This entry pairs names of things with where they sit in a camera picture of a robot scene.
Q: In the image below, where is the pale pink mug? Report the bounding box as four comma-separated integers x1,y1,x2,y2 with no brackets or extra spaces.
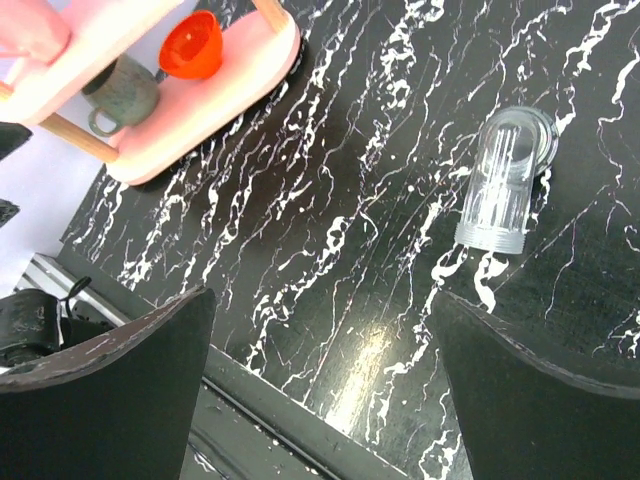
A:
1,0,72,64

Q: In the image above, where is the black marble pattern mat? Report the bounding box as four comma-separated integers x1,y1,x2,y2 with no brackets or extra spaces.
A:
62,1,639,479

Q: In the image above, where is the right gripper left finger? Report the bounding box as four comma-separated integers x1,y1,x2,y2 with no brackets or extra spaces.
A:
1,287,216,479

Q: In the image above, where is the pink three-tier wooden shelf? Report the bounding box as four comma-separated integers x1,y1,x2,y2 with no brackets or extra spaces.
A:
1,1,301,185

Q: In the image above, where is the grey-green speckled mug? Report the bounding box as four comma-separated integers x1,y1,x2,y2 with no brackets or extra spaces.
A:
81,54,160,137

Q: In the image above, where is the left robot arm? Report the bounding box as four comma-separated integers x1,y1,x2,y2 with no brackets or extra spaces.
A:
1,276,113,372

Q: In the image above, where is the orange plastic bowl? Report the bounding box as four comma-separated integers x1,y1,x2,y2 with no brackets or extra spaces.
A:
158,10,223,80

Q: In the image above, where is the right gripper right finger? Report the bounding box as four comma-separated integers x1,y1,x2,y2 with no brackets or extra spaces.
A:
433,293,639,479

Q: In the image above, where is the clear elbow pipe fitting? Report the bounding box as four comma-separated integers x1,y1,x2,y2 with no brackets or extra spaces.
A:
454,106,559,255

